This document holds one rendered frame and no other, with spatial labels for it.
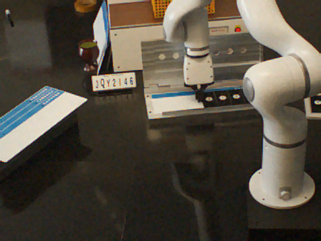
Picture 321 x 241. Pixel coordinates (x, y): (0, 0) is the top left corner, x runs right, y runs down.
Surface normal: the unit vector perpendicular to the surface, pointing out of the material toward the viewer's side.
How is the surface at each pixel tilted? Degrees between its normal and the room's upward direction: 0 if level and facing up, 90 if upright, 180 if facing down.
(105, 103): 0
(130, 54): 90
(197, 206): 0
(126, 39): 90
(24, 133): 0
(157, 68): 81
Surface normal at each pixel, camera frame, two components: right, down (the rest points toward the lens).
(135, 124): -0.05, -0.83
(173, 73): 0.09, 0.42
